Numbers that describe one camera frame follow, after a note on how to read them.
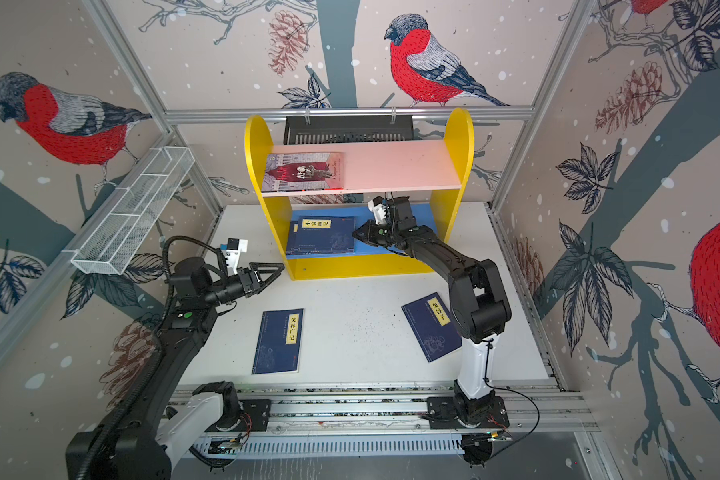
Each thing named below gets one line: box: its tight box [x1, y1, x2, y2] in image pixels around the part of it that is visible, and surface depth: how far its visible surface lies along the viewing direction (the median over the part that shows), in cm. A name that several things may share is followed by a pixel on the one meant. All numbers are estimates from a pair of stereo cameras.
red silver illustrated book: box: [262, 152, 344, 192], surface depth 74 cm
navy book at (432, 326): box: [401, 292, 462, 363], surface depth 90 cm
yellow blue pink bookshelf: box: [244, 109, 475, 280], surface depth 78 cm
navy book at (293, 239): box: [286, 220, 299, 258], surface depth 92 cm
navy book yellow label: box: [251, 308, 304, 375], surface depth 87 cm
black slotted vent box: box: [283, 115, 415, 145], surface depth 96 cm
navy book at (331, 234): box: [297, 216, 355, 254], surface depth 94 cm
